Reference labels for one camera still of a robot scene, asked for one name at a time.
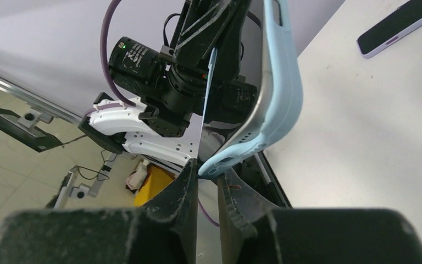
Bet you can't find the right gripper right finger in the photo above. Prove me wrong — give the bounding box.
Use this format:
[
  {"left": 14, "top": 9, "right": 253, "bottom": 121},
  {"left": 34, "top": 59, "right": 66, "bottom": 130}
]
[{"left": 218, "top": 170, "right": 422, "bottom": 263}]

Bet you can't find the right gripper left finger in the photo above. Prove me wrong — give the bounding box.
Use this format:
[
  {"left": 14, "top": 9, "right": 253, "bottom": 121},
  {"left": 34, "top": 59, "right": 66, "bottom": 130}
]
[{"left": 0, "top": 158, "right": 198, "bottom": 263}]

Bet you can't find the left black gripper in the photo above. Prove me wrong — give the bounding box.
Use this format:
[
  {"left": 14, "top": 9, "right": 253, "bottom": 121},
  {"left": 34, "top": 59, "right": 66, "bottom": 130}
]
[{"left": 158, "top": 0, "right": 253, "bottom": 92}]

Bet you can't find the light blue phone case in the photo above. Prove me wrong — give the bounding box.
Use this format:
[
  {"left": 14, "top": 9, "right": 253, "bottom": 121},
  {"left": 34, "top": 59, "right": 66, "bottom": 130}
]
[{"left": 198, "top": 1, "right": 303, "bottom": 180}]

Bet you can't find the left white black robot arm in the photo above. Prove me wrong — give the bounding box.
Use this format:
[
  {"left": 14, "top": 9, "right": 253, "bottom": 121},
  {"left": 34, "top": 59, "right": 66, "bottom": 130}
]
[{"left": 100, "top": 1, "right": 257, "bottom": 138}]

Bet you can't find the yellow box on floor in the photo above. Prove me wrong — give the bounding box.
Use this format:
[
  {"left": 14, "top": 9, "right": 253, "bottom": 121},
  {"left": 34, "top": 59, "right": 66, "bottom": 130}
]
[{"left": 133, "top": 165, "right": 176, "bottom": 207}]

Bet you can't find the purple-edged black smartphone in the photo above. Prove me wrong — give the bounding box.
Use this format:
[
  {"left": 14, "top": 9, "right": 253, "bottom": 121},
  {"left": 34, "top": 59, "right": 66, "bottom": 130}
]
[{"left": 357, "top": 0, "right": 422, "bottom": 58}]

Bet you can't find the front aluminium rail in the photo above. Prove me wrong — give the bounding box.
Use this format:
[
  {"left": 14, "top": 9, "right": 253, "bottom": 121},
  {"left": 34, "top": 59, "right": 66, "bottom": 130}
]
[{"left": 0, "top": 75, "right": 82, "bottom": 125}]

